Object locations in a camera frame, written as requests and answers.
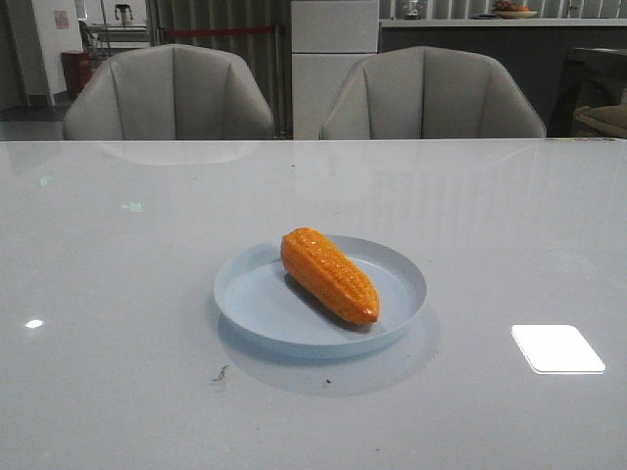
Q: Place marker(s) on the orange toy corn cob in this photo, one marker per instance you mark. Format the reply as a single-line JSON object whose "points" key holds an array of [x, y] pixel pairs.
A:
{"points": [[316, 263]]}

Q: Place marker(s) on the light blue round plate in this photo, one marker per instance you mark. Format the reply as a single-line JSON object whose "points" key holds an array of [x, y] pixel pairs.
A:
{"points": [[265, 304]]}

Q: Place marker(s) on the right grey upholstered chair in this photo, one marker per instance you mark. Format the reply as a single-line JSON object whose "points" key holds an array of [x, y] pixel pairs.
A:
{"points": [[430, 93]]}

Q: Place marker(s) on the grey upholstered chair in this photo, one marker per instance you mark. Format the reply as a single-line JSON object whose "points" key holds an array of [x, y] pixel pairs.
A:
{"points": [[430, 93], [170, 92]]}

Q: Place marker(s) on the white cabinet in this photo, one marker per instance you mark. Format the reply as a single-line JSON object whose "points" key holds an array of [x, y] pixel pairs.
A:
{"points": [[327, 39]]}

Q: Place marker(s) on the left grey upholstered chair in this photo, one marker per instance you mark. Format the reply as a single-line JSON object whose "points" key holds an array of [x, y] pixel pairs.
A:
{"points": [[170, 92]]}

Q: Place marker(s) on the red barrier belt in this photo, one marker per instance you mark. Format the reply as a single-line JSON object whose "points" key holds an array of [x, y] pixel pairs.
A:
{"points": [[175, 33]]}

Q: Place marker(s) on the red trash bin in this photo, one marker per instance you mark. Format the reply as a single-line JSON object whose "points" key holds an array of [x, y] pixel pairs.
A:
{"points": [[77, 71]]}

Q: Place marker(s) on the dark grey counter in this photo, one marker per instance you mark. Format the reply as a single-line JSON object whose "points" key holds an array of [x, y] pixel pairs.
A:
{"points": [[533, 50]]}

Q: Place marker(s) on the fruit bowl on counter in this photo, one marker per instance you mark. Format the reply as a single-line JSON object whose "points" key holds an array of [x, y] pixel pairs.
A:
{"points": [[512, 11]]}

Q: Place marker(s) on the dark armchair at right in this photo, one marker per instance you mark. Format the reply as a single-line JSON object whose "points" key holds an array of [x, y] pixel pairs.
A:
{"points": [[591, 94]]}

